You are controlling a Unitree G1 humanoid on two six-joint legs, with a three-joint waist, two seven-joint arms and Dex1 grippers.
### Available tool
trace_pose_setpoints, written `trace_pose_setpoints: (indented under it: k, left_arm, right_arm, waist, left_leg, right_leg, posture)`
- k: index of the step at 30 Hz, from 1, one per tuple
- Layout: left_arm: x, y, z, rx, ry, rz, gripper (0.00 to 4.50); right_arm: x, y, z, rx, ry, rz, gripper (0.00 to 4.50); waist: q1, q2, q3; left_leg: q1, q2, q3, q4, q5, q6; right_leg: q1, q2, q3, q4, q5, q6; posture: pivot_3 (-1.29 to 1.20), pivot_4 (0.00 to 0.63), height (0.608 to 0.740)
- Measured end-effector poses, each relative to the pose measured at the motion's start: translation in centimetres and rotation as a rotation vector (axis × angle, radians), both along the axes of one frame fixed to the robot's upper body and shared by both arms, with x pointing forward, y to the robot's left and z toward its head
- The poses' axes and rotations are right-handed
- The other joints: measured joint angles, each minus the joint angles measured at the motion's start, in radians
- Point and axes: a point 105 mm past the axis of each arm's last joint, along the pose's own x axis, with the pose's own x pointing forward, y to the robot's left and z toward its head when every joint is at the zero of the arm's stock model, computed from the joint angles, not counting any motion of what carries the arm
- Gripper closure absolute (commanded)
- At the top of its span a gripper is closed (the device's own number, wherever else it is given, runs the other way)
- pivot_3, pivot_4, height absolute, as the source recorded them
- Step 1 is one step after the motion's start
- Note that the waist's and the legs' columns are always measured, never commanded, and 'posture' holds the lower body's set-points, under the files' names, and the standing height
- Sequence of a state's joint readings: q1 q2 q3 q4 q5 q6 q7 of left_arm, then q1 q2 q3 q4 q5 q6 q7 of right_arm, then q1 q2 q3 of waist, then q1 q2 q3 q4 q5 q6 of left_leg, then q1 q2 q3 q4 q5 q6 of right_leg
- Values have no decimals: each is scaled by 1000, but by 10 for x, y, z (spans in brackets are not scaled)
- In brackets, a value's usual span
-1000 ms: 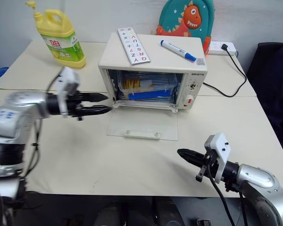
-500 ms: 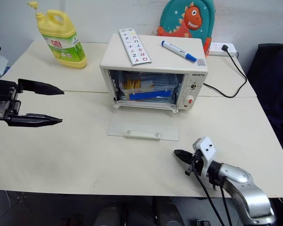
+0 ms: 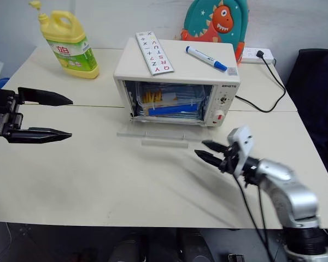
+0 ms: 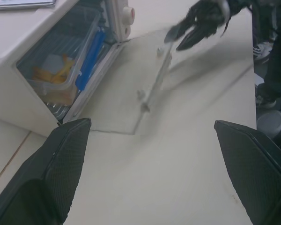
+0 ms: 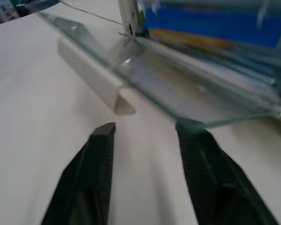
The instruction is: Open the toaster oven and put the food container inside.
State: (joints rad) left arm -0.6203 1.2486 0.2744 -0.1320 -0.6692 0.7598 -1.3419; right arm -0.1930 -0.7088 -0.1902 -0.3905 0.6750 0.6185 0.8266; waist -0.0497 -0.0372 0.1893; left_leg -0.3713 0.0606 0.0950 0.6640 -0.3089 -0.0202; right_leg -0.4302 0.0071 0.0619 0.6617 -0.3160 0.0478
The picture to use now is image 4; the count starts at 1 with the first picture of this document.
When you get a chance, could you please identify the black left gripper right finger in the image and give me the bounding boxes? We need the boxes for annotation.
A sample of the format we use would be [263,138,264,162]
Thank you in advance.
[214,120,281,225]

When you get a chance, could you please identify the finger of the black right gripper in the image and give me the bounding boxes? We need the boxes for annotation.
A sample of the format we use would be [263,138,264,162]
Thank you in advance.
[176,24,216,52]
[163,16,199,44]

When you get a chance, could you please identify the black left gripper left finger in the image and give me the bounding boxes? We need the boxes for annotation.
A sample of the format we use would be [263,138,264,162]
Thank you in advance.
[0,118,92,225]

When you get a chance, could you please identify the glass toaster oven door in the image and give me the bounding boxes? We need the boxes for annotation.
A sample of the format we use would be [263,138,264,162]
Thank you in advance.
[62,29,177,136]

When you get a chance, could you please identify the clear container with blue clips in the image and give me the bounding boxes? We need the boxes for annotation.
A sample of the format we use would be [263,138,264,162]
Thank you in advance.
[16,6,106,104]

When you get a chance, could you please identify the small white oven knob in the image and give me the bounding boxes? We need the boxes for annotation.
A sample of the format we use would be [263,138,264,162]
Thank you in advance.
[122,24,132,38]

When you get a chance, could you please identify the large white oven knob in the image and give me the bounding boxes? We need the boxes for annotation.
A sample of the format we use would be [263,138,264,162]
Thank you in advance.
[121,5,137,24]

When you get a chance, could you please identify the yellow food pieces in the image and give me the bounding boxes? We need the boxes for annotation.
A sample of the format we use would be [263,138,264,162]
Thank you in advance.
[32,53,76,85]

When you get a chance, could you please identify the white toaster oven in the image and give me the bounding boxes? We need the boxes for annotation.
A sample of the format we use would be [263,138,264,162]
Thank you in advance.
[0,0,137,138]

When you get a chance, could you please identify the grey round stool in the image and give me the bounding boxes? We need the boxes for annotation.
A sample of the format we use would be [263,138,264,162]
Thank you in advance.
[256,110,281,142]

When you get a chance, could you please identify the black and white striped sneaker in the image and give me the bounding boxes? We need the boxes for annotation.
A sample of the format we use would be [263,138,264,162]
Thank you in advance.
[252,42,275,63]

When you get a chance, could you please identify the grey sneaker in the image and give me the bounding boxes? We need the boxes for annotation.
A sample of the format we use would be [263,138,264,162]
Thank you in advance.
[255,93,277,109]

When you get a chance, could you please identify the person in dark trousers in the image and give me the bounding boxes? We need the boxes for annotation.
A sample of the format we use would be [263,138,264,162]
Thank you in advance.
[251,0,281,101]

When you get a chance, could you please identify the white paper sheets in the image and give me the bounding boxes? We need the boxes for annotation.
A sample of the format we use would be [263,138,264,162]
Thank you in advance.
[0,0,57,11]

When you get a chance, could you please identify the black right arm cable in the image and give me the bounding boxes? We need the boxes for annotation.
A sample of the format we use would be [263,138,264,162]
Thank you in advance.
[219,0,233,38]

